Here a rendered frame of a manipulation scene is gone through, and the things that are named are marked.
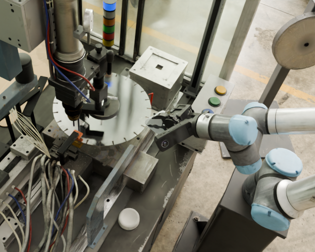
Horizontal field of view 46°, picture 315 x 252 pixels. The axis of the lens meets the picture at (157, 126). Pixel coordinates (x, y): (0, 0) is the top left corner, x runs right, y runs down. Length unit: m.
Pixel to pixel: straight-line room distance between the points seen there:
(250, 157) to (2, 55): 0.67
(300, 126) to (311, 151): 1.62
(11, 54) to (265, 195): 0.80
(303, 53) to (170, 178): 1.06
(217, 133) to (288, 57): 1.15
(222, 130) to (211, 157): 1.42
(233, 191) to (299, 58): 0.95
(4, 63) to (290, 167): 0.88
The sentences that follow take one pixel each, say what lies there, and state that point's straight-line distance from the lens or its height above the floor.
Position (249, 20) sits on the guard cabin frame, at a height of 1.17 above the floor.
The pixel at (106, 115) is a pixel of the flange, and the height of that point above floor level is 0.96.
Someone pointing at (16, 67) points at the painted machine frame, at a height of 1.24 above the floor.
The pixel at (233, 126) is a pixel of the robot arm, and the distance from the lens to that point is 0.96.
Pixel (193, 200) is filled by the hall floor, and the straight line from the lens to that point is 2.21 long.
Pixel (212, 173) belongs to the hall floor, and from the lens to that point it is 2.33.
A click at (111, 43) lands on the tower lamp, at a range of 1.46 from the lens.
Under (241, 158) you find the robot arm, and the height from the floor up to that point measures 1.11.
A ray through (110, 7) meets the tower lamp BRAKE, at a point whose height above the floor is 1.14.
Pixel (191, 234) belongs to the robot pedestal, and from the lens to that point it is 2.11.
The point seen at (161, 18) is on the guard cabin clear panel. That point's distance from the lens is 1.55.
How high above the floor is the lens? 1.92
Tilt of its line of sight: 51 degrees down
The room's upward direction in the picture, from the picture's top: 12 degrees clockwise
